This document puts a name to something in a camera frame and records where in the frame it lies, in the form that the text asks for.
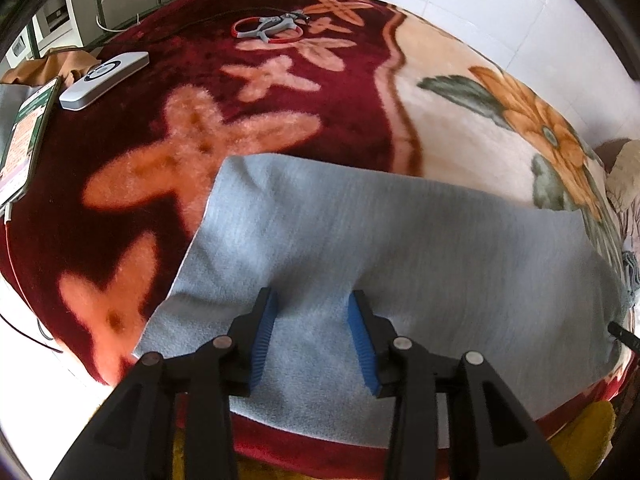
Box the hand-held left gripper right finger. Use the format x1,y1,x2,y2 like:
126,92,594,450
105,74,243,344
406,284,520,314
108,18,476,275
347,290,571,480

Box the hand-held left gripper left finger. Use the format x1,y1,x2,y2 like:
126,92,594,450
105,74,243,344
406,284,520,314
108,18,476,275
50,287,278,480

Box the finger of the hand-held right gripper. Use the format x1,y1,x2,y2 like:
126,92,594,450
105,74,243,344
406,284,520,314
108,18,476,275
606,322,640,356

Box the grey pants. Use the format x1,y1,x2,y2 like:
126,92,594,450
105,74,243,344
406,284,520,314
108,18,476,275
134,154,632,448

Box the small grey knitted cloth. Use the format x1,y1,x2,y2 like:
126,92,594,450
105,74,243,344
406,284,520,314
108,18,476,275
620,250,640,306

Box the pink padded jacket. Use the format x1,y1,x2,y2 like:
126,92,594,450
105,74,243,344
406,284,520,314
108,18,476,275
607,195,640,261

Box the beige padded jacket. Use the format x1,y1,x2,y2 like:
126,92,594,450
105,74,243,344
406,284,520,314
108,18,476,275
602,147,640,211

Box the dark brown cloth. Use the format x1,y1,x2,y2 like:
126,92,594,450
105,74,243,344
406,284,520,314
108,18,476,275
597,137,633,161

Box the floral fleece blanket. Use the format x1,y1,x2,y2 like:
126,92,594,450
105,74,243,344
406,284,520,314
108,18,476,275
0,0,640,466

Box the white remote control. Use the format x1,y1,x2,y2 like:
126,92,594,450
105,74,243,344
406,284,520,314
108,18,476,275
59,51,151,111

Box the grey scissors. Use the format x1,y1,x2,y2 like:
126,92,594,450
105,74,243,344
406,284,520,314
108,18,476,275
236,10,307,43

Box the smartphone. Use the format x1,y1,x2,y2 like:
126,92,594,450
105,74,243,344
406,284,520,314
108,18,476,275
0,77,62,206

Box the light grey cloth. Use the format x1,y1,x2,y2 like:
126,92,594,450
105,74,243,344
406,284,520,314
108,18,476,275
0,82,31,161

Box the white cabinet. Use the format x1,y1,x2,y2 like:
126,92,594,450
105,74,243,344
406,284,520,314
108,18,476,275
32,0,86,48

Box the red cable ring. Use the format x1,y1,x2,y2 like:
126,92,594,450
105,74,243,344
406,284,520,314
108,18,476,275
232,16,303,45

